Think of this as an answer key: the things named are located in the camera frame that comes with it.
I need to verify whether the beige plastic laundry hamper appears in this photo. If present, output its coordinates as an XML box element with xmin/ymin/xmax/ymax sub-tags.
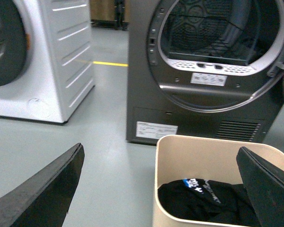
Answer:
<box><xmin>152</xmin><ymin>135</ymin><xmax>284</xmax><ymax>227</ymax></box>

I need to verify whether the wooden cabinet in background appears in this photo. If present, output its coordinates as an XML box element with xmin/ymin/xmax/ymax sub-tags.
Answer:
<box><xmin>89</xmin><ymin>0</ymin><xmax>130</xmax><ymax>31</ymax></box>

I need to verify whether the black printed garment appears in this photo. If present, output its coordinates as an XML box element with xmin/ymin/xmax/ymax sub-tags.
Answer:
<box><xmin>158</xmin><ymin>178</ymin><xmax>260</xmax><ymax>227</ymax></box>

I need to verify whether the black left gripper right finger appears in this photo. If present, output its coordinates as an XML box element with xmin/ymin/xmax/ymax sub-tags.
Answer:
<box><xmin>236</xmin><ymin>147</ymin><xmax>284</xmax><ymax>227</ymax></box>

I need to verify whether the white washing machine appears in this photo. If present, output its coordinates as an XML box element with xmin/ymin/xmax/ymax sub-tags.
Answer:
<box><xmin>0</xmin><ymin>0</ymin><xmax>95</xmax><ymax>123</ymax></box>

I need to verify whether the grey tumble dryer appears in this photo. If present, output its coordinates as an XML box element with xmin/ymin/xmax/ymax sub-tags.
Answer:
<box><xmin>126</xmin><ymin>0</ymin><xmax>284</xmax><ymax>144</ymax></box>

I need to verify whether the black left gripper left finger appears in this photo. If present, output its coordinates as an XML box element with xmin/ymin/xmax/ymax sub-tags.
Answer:
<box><xmin>0</xmin><ymin>143</ymin><xmax>85</xmax><ymax>227</ymax></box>

